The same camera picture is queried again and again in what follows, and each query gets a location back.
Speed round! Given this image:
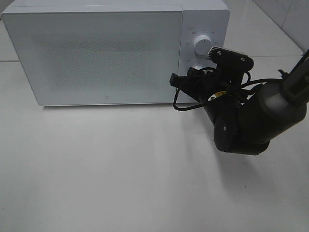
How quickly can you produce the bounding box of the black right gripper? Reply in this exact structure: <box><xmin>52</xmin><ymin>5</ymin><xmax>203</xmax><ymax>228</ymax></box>
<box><xmin>169</xmin><ymin>67</ymin><xmax>241</xmax><ymax>103</ymax></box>

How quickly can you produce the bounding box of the white timer knob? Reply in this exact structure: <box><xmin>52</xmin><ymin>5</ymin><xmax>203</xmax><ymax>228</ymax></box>
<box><xmin>193</xmin><ymin>66</ymin><xmax>204</xmax><ymax>70</ymax></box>

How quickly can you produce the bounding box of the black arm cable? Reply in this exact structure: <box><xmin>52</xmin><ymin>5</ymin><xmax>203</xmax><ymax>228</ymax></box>
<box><xmin>172</xmin><ymin>69</ymin><xmax>268</xmax><ymax>112</ymax></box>

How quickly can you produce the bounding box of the upper white power knob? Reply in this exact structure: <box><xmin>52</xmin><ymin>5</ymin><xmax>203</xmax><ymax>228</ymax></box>
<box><xmin>193</xmin><ymin>34</ymin><xmax>213</xmax><ymax>56</ymax></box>

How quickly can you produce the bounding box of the white microwave door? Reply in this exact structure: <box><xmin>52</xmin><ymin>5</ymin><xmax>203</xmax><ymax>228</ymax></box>
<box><xmin>3</xmin><ymin>12</ymin><xmax>182</xmax><ymax>106</ymax></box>

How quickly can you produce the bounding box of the white microwave oven body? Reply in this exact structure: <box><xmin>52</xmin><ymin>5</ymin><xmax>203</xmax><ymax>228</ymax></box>
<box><xmin>1</xmin><ymin>0</ymin><xmax>231</xmax><ymax>106</ymax></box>

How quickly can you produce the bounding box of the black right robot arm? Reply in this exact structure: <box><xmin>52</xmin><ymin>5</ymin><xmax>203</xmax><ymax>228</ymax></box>
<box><xmin>169</xmin><ymin>46</ymin><xmax>309</xmax><ymax>155</ymax></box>

